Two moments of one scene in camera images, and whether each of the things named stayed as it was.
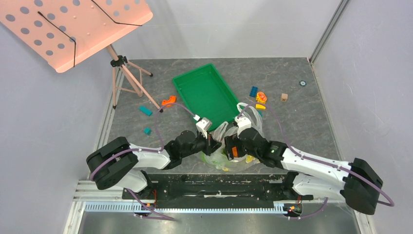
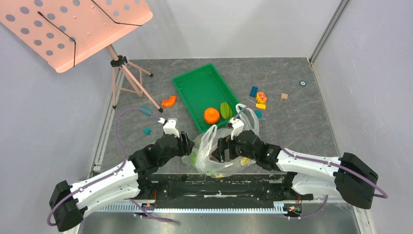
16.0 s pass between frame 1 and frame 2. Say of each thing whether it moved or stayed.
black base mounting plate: stayed
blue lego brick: stayed
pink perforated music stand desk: stayed
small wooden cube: stayed
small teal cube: stayed
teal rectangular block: stayed
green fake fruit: moved
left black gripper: moved
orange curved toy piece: stayed
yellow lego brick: stayed
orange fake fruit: moved
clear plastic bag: moved
